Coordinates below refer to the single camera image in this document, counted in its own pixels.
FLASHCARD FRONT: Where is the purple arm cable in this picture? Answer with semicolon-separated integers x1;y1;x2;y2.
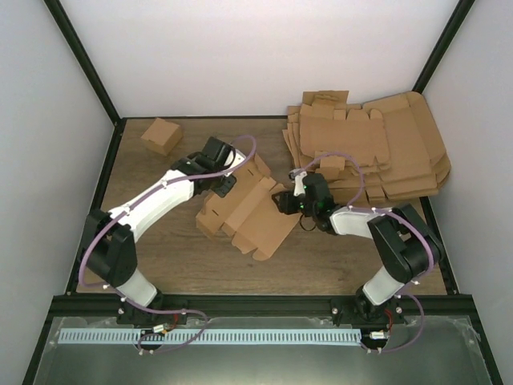
78;135;257;355
289;150;435;354

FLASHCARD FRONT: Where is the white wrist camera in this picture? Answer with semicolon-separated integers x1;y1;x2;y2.
224;148;246;170
289;168;308;197

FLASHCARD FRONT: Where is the folded small cardboard box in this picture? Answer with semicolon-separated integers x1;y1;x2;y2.
140;118;184;156

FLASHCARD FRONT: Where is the black left frame post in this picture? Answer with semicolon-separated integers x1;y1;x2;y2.
43;0;121;126

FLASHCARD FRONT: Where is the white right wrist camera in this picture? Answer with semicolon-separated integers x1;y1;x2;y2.
289;168;308;197

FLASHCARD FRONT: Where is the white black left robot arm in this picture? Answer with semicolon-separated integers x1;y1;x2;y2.
78;136;251;324

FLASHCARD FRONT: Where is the black aluminium frame rail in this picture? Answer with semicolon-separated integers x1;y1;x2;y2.
49;293;477;326

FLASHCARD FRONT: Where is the stack of flat cardboard boxes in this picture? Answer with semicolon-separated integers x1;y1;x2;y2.
283;91;451;205

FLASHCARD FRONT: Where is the black right frame post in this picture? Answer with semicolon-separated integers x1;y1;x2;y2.
412;0;475;94

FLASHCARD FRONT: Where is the black frame post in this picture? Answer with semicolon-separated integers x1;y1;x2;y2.
412;0;475;94
43;0;121;126

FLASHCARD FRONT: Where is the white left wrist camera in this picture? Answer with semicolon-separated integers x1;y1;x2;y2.
224;148;246;170

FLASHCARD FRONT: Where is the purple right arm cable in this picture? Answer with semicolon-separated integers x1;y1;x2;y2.
289;150;435;354

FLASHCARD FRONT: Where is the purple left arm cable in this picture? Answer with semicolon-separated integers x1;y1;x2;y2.
78;135;257;355

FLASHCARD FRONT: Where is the grey metal front plate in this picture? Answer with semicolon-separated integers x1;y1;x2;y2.
27;316;492;384

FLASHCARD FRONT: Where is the light blue slotted cable duct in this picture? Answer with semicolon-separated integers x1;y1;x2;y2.
58;328;362;346

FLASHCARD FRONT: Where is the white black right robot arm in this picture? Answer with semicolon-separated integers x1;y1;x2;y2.
272;171;446;323

